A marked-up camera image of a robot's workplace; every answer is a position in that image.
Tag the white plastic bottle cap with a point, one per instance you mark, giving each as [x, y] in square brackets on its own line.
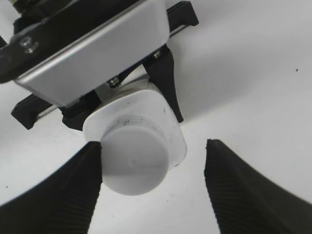
[134, 160]

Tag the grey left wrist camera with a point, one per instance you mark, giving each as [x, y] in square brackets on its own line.
[100, 55]

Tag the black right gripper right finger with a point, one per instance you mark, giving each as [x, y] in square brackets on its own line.
[246, 202]

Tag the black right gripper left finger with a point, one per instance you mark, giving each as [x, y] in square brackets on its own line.
[63, 203]

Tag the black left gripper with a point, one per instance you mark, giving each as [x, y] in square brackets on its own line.
[44, 27]

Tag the white yili changqing yogurt bottle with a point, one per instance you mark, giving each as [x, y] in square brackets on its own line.
[140, 103]

